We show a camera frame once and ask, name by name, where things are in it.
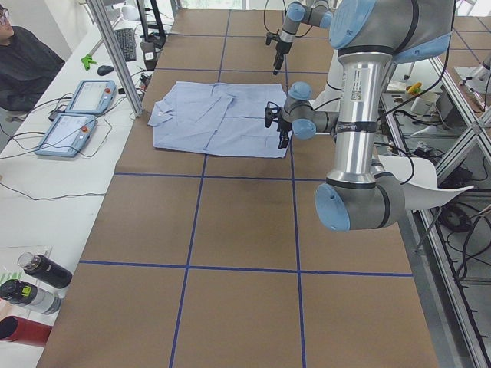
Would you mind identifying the seated person in black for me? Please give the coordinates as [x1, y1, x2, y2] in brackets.
[1, 7, 65, 112]

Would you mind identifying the teach pendant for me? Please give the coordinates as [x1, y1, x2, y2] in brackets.
[35, 113, 97, 158]
[65, 80, 117, 116]

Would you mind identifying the aluminium frame post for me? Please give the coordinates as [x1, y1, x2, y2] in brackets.
[87, 0, 143, 117]

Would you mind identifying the red cylinder bottle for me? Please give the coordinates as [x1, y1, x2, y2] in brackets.
[1, 316, 52, 347]

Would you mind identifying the black water bottle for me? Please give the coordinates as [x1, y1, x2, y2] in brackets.
[18, 252, 72, 289]

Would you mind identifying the light blue striped shirt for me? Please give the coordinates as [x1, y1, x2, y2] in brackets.
[148, 81, 286, 158]

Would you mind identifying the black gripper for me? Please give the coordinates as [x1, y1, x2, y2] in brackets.
[273, 38, 292, 75]
[277, 116, 292, 149]

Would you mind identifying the white curved plastic sheet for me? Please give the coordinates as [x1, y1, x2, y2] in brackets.
[378, 155, 473, 210]

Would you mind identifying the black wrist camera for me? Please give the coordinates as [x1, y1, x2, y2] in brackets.
[265, 31, 279, 46]
[265, 101, 282, 128]

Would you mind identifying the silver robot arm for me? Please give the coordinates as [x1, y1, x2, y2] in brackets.
[265, 1, 333, 75]
[274, 1, 455, 231]

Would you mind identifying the near teach pendant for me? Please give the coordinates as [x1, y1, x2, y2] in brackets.
[35, 113, 97, 158]

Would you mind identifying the clear patterned bottle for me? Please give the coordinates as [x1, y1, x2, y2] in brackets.
[1, 279, 61, 314]

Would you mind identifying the black keyboard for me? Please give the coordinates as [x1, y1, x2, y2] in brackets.
[114, 28, 137, 61]

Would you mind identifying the black computer mouse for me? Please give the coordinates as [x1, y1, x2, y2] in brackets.
[97, 65, 114, 76]

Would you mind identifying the far teach pendant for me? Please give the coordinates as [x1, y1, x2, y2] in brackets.
[65, 80, 117, 116]

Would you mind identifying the green plastic clip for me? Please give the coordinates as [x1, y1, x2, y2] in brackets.
[81, 54, 97, 71]

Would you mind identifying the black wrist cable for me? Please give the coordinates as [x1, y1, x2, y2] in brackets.
[262, 0, 288, 39]

